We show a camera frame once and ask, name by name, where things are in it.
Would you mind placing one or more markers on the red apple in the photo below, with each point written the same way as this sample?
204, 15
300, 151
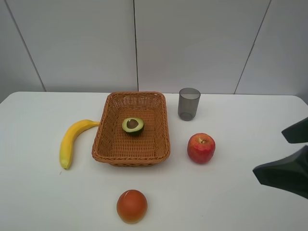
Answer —
201, 148

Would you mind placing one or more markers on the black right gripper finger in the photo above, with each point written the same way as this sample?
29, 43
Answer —
297, 133
289, 174

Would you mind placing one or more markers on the yellow banana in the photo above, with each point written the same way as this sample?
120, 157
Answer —
67, 143

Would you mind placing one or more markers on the grey translucent plastic cup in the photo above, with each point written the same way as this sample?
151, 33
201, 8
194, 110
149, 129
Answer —
188, 103

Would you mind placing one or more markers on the orange round fruit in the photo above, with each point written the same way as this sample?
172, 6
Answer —
132, 206

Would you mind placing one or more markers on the brown wicker basket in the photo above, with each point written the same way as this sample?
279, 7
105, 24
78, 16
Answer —
113, 146

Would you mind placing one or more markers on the halved green avocado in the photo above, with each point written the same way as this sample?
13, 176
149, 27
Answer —
133, 126

